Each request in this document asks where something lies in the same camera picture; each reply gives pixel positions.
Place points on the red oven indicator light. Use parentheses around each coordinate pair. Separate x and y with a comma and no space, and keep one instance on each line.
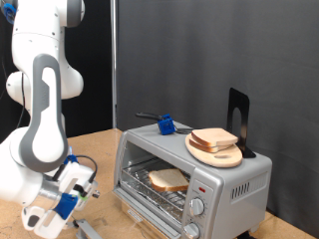
(202,190)

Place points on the silver knob below red light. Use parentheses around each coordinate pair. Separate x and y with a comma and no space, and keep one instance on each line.
(197,206)

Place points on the oval wooden cutting board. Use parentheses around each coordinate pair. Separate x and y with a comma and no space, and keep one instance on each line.
(216,159)

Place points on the metal spatula with blue block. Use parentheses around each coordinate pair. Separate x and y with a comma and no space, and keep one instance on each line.
(166,126)

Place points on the white bread slice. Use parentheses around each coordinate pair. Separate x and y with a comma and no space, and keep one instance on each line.
(167,178)

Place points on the silver toaster oven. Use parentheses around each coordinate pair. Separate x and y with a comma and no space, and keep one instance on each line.
(212,186)

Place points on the vertical metal pole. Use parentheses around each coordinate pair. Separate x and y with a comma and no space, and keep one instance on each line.
(114,66)

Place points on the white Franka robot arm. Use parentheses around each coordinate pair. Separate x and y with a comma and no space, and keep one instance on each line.
(43,132)

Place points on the bread slice with brown crust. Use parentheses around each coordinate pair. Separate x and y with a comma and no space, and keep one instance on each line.
(214,135)
(206,148)

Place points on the silver wrist camera blue mount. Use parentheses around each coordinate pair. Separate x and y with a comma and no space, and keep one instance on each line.
(66,205)

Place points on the black metal bookend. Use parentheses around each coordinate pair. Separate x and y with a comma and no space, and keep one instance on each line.
(245,109)

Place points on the grey fabric backdrop curtain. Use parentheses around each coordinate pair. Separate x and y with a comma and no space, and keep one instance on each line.
(232,49)

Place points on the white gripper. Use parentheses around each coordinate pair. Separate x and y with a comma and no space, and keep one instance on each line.
(74,174)

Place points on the silver knob at oven bottom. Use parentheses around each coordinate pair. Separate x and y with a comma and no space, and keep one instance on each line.
(191,231)

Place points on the black fabric backdrop curtain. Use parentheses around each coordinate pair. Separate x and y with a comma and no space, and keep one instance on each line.
(96,66)

